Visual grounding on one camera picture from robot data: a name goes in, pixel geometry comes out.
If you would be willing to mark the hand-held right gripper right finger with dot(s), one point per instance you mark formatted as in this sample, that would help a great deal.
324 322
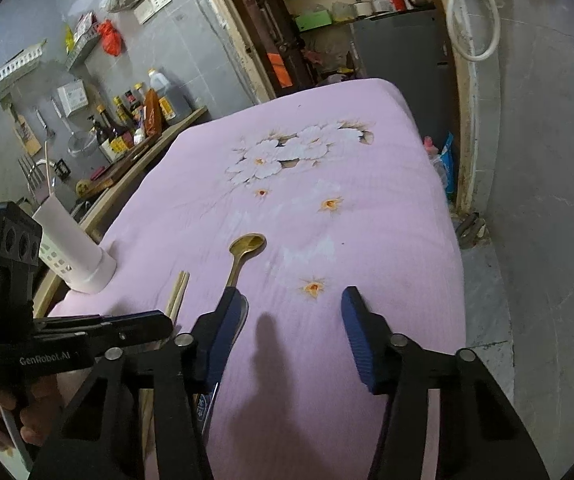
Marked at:
362 345

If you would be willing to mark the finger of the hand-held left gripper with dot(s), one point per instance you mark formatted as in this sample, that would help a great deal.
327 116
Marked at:
67 319
137 332

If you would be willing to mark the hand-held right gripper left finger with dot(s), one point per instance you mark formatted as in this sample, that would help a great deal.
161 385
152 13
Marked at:
222 340

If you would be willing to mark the steel table knife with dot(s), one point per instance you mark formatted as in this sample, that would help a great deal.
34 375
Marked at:
241 312

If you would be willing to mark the white plastic utensil holder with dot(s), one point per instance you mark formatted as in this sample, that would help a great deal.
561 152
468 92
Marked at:
74 255

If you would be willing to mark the golden spoon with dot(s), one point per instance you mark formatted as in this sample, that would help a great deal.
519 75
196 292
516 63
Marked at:
247 247

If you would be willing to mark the steel fork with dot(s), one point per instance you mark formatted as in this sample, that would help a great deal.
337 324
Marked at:
29 175

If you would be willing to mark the person's left hand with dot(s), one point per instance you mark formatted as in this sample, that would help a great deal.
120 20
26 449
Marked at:
42 400

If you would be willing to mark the metal faucet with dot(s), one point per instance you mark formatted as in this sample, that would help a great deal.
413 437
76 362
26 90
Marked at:
42 165

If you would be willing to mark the round yellow scrubber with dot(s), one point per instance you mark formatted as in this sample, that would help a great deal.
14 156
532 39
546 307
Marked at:
85 188

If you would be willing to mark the pink floral cloth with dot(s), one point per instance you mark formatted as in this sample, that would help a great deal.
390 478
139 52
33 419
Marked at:
317 240

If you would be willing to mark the pink sponge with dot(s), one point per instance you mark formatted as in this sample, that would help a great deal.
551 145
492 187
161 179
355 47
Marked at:
99 173

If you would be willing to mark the hanging wooden board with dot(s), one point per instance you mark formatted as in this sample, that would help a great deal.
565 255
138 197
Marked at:
28 132

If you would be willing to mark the hanging strainer ladle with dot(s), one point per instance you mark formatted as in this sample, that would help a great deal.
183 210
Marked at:
81 142

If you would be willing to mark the hanging metal utensil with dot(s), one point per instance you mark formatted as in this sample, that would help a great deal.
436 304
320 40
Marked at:
43 122

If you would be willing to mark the dark slippers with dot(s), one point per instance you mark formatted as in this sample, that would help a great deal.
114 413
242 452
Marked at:
472 230

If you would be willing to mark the wooden cutting board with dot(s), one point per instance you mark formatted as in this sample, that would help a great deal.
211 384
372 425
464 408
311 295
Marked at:
127 162

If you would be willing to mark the dark bottle white label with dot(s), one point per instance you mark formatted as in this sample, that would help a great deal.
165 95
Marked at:
101 137

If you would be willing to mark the dark bottle yellow label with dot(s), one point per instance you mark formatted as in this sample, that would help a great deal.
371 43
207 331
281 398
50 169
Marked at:
117 145

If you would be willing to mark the dark sauce bottle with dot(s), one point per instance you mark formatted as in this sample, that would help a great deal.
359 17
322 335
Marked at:
123 115

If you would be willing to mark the blue packet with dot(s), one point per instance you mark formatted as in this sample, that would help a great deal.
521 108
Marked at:
448 160

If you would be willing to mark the dark bottle red label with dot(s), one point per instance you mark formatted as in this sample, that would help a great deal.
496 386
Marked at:
132 105

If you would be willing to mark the pink bottle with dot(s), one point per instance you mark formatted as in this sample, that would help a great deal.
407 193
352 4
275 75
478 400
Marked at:
431 147

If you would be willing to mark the orange refill pouch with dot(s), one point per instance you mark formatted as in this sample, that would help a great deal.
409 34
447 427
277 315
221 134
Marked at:
153 115

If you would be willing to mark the yellow cap sauce bottle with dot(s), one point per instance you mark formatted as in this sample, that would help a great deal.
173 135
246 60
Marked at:
140 95

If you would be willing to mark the large dark oil jug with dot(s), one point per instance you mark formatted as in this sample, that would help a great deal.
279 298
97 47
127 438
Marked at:
169 97

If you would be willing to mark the yellow seasoning packet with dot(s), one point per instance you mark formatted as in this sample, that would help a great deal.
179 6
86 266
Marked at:
69 40

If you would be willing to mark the red plastic bag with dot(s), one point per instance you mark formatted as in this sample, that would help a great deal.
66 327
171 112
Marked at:
110 40

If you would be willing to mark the red seasoning packets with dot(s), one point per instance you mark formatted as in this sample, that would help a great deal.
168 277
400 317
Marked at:
86 27

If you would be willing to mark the grey cabinet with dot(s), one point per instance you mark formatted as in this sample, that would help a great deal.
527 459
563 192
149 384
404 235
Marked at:
402 70

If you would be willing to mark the dark wooden door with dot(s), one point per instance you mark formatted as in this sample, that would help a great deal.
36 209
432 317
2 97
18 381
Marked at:
272 25

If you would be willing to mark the green box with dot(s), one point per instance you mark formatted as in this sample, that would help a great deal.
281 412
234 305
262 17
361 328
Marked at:
313 21

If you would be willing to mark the red cup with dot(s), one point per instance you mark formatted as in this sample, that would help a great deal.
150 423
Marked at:
397 2

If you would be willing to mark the white paper wall calendar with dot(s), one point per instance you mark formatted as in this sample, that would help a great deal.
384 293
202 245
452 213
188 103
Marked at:
73 97

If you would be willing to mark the white wall basket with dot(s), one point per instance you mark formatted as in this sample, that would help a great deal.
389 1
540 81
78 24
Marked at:
17 67

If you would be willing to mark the metal wall rack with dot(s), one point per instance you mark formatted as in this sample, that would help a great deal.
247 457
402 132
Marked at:
84 52

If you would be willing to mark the white wall socket plate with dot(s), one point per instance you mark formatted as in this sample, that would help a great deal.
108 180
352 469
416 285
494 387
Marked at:
153 5

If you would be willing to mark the worn door frame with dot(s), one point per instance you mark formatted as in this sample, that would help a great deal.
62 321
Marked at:
232 35

